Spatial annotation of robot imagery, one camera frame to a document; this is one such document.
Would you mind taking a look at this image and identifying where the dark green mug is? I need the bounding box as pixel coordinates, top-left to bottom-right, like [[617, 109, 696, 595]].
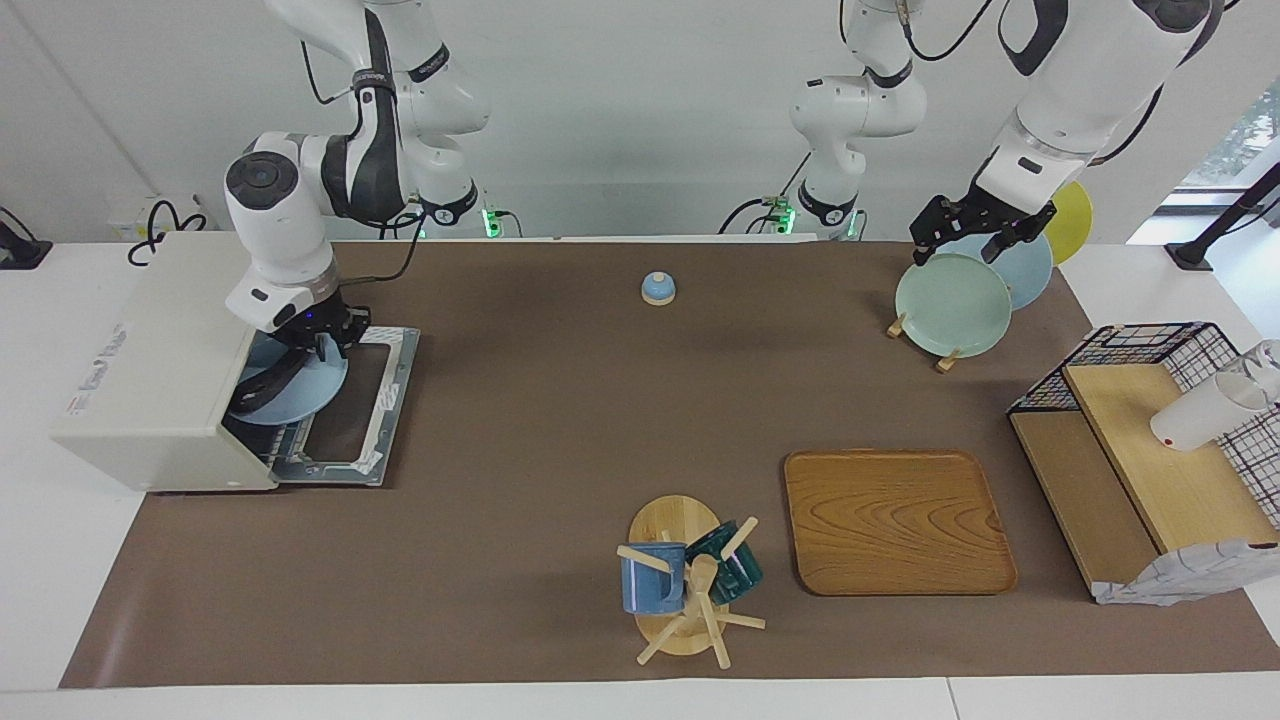
[[685, 520, 764, 604]]

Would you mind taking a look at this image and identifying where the blue mug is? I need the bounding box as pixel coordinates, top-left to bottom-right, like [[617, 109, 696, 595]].
[[620, 541, 689, 615]]

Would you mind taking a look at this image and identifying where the wooden mug tree stand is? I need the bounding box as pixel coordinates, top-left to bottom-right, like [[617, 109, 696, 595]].
[[615, 494, 767, 669]]

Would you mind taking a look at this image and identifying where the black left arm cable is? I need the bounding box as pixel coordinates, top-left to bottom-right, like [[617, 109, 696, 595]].
[[898, 0, 1169, 169]]

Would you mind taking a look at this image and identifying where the yellow plate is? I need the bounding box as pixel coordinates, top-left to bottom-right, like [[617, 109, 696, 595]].
[[1045, 181, 1094, 266]]

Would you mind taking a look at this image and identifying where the beige toaster oven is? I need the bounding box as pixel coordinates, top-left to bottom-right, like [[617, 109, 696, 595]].
[[50, 232, 421, 493]]

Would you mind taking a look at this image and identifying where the wooden serving tray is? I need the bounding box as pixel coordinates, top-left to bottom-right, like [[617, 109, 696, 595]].
[[783, 449, 1018, 597]]

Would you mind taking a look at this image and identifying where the white cup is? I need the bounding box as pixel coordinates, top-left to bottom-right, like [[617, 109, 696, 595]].
[[1150, 365, 1271, 452]]

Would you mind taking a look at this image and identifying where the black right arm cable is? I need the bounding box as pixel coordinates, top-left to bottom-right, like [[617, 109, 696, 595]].
[[298, 40, 431, 289]]

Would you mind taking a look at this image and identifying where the toaster oven glass door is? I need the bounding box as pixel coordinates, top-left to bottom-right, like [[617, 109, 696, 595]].
[[272, 325, 421, 488]]

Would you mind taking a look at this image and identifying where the grey white patterned cloth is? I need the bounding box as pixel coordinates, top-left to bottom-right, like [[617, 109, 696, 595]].
[[1093, 540, 1280, 607]]

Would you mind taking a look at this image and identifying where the wooden two-step shelf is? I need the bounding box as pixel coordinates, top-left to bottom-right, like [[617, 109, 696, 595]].
[[1010, 362, 1280, 601]]

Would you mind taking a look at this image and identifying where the black wire basket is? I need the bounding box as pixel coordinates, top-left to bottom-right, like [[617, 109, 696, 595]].
[[1008, 322, 1280, 531]]

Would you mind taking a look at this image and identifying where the wooden plate rack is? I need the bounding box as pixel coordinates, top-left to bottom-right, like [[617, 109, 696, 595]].
[[886, 312, 966, 374]]

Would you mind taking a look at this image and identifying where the light blue round plate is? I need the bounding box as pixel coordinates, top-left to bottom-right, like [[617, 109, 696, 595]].
[[232, 335, 351, 427]]

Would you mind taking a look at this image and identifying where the light blue racked plate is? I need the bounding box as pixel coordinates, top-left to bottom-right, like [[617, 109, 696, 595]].
[[960, 230, 1054, 311]]

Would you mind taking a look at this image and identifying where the clear glass cup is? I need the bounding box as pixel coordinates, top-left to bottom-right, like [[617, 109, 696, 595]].
[[1245, 340, 1280, 401]]

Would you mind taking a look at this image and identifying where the brown table mat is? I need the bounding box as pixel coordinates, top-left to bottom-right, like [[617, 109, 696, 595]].
[[58, 240, 1280, 689]]

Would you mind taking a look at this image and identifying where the pale green plate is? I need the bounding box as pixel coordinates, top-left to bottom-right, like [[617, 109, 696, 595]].
[[895, 253, 1013, 358]]

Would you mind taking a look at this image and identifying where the white power strip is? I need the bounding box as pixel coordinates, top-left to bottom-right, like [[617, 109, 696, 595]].
[[108, 195, 216, 241]]

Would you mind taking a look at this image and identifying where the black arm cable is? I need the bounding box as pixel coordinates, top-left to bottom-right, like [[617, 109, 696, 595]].
[[898, 0, 1169, 169], [298, 40, 431, 289]]

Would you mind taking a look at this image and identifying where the black tangled power cable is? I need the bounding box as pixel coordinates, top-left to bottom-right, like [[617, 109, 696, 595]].
[[127, 200, 208, 267]]

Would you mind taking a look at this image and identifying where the black desk clamp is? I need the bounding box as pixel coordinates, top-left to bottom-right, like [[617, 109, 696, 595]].
[[0, 207, 53, 271]]

